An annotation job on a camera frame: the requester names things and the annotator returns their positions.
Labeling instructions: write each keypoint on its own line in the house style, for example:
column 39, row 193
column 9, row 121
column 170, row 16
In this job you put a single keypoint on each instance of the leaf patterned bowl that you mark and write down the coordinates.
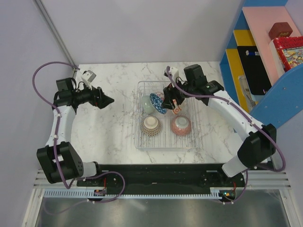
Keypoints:
column 181, row 126

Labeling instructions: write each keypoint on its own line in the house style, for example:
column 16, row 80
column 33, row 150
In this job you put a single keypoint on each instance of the blue shelf unit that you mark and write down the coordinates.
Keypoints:
column 285, row 98

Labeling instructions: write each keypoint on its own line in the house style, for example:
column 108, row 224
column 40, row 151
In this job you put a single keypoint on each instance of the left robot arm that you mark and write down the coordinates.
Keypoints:
column 59, row 159

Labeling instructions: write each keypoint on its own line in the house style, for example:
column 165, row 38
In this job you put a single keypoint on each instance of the grid patterned bowl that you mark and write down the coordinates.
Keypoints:
column 150, row 126

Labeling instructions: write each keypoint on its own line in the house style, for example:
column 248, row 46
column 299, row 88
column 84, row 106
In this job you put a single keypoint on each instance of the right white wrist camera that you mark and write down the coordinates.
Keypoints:
column 174, row 72

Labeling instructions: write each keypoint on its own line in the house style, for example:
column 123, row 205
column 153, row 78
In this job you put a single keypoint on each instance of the red game box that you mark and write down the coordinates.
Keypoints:
column 289, row 50

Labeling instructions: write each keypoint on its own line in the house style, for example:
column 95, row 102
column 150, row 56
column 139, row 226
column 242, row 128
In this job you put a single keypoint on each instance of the clear wire dish rack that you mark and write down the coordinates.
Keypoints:
column 165, row 139

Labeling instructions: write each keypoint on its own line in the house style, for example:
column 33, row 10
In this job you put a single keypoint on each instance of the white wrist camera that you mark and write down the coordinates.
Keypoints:
column 174, row 72
column 87, row 77

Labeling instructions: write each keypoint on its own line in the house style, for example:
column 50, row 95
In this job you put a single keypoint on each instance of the yellow black panel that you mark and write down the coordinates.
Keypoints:
column 239, row 37

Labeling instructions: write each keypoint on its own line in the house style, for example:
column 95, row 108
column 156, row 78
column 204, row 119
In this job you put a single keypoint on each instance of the pink board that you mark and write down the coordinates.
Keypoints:
column 260, row 20

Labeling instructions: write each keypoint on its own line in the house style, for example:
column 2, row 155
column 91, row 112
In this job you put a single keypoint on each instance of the white cable duct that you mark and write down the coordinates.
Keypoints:
column 90, row 193

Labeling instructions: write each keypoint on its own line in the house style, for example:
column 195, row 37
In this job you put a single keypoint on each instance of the orange patterned bowl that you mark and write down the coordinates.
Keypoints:
column 177, row 109

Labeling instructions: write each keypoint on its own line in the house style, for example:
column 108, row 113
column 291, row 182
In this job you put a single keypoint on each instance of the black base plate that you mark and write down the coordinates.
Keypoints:
column 156, row 178

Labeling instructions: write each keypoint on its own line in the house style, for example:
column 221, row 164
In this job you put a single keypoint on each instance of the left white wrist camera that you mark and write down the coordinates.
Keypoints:
column 87, row 77

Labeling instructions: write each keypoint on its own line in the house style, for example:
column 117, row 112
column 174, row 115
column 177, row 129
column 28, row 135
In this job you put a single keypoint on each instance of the dark red box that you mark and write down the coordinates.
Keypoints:
column 280, row 29

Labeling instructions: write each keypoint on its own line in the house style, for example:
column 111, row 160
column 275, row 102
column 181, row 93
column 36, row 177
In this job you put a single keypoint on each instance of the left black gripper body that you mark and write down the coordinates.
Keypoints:
column 94, row 100

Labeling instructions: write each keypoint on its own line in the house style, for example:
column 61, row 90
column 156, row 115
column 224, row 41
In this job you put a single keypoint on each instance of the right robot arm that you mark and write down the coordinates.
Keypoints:
column 257, row 138

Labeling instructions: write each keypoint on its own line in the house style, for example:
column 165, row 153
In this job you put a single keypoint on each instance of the green glass bowl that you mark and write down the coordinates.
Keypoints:
column 147, row 105

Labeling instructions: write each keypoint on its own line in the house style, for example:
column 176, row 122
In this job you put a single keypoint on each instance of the blue triangle patterned bowl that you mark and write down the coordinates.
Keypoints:
column 157, row 103

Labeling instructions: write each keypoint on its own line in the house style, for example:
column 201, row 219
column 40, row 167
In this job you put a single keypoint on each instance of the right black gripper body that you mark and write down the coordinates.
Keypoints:
column 171, row 91

